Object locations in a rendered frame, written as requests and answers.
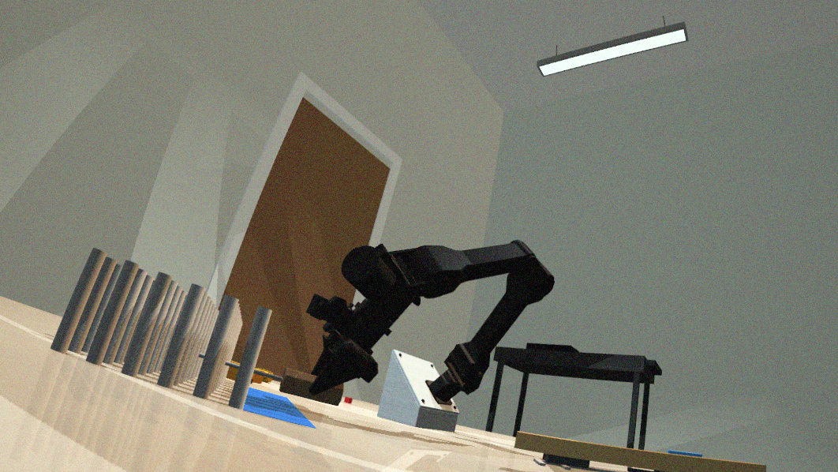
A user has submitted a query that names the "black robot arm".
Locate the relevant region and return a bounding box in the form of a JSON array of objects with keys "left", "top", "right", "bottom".
[{"left": 306, "top": 240, "right": 555, "bottom": 405}]

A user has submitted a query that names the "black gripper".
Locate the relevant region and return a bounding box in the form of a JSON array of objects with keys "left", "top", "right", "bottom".
[{"left": 309, "top": 299, "right": 393, "bottom": 395}]

